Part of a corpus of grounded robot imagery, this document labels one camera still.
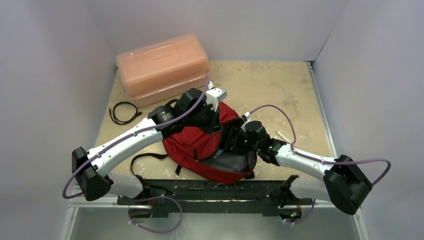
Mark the aluminium frame rail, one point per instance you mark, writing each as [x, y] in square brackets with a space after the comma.
[328, 134]

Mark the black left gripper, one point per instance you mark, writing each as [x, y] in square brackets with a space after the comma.
[214, 125]

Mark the red backpack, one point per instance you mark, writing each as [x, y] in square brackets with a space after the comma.
[211, 156]

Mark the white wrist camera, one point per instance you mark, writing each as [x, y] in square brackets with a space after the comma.
[214, 96]
[247, 118]

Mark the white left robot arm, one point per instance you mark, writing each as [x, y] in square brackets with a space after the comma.
[92, 168]

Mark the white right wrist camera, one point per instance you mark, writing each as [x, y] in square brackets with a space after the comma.
[247, 118]

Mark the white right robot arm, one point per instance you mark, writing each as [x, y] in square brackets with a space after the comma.
[336, 180]

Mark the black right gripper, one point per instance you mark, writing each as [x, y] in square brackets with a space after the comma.
[232, 141]

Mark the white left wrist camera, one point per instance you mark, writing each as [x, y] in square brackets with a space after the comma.
[214, 96]

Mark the white pencil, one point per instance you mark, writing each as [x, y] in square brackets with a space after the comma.
[279, 134]

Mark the translucent pink storage box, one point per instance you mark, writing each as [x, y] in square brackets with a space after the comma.
[163, 70]

